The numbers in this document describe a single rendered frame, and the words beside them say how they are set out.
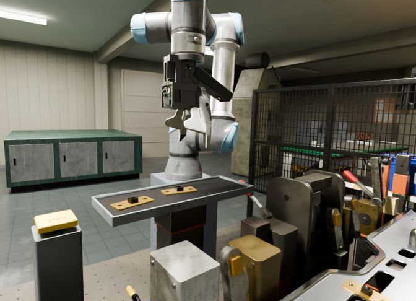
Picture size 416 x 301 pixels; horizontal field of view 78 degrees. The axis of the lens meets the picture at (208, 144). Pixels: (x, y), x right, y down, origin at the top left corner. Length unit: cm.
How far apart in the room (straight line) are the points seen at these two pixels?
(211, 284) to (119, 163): 493
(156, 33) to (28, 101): 673
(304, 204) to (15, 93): 707
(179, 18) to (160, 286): 51
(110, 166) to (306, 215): 480
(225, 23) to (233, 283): 86
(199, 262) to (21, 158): 476
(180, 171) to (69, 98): 655
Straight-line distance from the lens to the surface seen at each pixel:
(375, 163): 107
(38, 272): 55
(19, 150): 509
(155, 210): 53
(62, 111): 740
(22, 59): 745
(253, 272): 55
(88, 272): 127
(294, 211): 71
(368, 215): 110
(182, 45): 58
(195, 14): 60
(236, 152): 575
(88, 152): 516
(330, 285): 67
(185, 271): 44
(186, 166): 97
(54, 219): 54
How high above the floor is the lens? 135
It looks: 7 degrees down
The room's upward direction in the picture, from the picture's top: 2 degrees clockwise
